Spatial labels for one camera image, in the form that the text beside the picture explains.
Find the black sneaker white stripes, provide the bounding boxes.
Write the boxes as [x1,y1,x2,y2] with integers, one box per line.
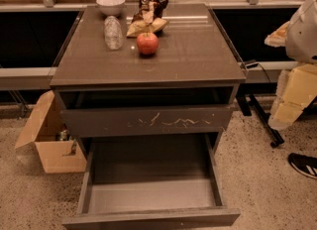
[288,153,317,178]

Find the clear plastic water bottle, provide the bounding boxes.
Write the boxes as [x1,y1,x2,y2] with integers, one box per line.
[104,16,123,50]

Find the open cardboard box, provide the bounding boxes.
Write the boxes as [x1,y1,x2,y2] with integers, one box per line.
[15,90,86,173]

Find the brown crumpled chip bag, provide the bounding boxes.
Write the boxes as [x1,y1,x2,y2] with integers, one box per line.
[127,0,169,38]

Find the scratched upper drawer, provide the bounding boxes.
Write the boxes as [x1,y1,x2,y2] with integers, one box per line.
[61,105,232,138]

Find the open lower drawer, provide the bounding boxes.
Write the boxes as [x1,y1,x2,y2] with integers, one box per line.
[63,133,240,230]

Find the red apple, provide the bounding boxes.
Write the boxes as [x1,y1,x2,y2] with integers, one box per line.
[137,33,159,55]

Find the white ceramic bowl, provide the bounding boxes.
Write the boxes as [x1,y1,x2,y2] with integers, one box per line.
[96,0,126,17]

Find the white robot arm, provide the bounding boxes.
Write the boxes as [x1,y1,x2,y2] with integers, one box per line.
[264,0,317,130]

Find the dark grey drawer cabinet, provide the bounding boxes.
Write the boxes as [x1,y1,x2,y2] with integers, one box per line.
[51,4,246,151]

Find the black wheeled stand leg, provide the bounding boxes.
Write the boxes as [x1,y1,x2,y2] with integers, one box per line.
[236,93,284,148]

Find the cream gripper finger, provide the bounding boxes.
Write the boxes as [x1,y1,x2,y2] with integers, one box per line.
[264,22,289,48]
[268,64,317,131]

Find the black cable with plug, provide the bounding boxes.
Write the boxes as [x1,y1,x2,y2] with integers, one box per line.
[239,58,272,83]

